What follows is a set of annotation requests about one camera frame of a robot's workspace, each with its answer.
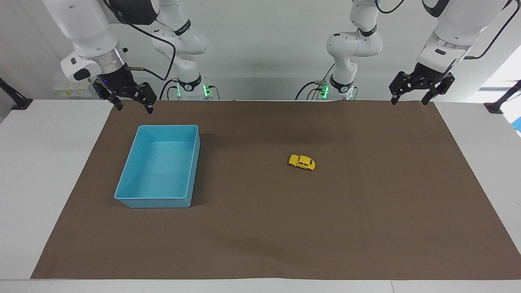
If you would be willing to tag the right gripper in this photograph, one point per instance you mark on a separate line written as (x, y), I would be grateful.
(117, 78)

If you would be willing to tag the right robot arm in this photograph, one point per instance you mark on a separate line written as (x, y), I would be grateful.
(87, 30)

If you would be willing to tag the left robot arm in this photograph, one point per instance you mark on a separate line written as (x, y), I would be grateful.
(447, 24)

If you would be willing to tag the blue plastic bin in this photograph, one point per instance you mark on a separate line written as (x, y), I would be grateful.
(163, 167)

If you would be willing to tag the white power strip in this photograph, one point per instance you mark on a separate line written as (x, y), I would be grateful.
(73, 90)

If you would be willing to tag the black stand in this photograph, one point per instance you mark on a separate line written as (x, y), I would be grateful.
(16, 99)
(501, 101)

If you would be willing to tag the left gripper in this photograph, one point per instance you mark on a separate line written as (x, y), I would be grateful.
(428, 75)

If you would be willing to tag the yellow toy beetle car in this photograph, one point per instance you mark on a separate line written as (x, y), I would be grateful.
(302, 162)

